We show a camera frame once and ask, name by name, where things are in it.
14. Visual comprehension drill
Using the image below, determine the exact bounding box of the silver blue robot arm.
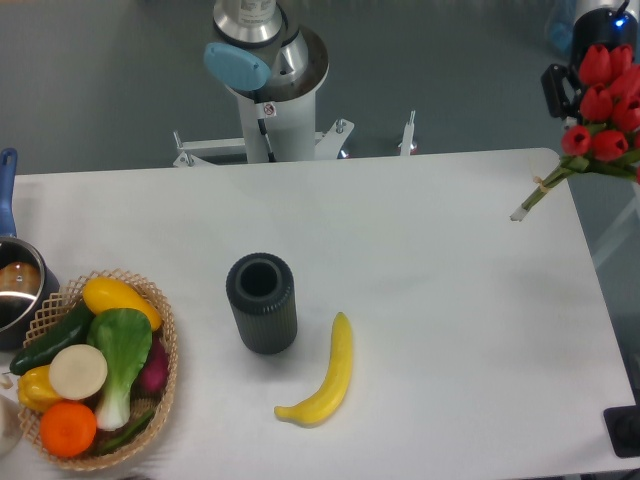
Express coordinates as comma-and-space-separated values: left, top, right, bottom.
203, 1, 639, 119

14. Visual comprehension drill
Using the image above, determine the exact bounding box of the orange fruit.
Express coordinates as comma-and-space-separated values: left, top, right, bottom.
39, 401, 97, 458

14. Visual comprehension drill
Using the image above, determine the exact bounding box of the blue handled saucepan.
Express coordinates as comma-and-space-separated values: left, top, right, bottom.
1, 148, 59, 351

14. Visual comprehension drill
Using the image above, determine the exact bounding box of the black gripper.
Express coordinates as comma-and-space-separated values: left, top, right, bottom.
540, 6, 639, 119

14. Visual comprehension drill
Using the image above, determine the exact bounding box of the blue plastic bag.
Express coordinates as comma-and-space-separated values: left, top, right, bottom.
544, 0, 577, 59

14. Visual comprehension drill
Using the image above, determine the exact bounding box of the black device at edge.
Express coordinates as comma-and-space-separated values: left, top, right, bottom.
603, 405, 639, 458

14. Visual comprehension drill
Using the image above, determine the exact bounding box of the white round radish slice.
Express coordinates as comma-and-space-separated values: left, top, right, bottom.
49, 344, 108, 400

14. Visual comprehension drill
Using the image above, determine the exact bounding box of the woven wicker basket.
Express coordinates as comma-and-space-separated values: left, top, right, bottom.
19, 269, 178, 472

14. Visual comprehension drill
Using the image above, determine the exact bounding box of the green bok choy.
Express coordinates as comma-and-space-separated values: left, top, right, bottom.
87, 308, 152, 431

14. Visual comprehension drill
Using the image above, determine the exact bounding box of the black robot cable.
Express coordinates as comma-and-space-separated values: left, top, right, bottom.
251, 88, 277, 164

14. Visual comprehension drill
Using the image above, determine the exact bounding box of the green chili pepper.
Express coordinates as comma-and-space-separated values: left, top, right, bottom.
94, 409, 155, 456

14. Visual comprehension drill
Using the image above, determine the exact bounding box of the small garlic piece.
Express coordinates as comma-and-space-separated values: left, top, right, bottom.
0, 373, 13, 390

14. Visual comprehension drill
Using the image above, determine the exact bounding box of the yellow bell pepper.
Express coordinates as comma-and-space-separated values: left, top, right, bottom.
18, 365, 63, 413

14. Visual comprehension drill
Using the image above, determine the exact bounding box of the dark grey ribbed vase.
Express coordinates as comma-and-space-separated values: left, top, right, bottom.
225, 252, 298, 355

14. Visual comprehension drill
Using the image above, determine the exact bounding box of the yellow squash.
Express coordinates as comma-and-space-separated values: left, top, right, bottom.
82, 277, 163, 331

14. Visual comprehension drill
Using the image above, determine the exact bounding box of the red tulip bouquet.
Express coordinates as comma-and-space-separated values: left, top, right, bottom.
510, 44, 639, 222

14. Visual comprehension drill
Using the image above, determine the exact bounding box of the purple red onion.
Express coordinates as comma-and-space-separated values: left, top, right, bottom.
137, 337, 169, 394

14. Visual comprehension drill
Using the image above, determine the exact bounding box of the dark green cucumber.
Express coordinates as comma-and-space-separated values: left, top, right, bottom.
9, 300, 95, 376

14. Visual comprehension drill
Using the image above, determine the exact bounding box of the yellow banana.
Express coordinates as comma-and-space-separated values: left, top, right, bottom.
274, 312, 354, 428

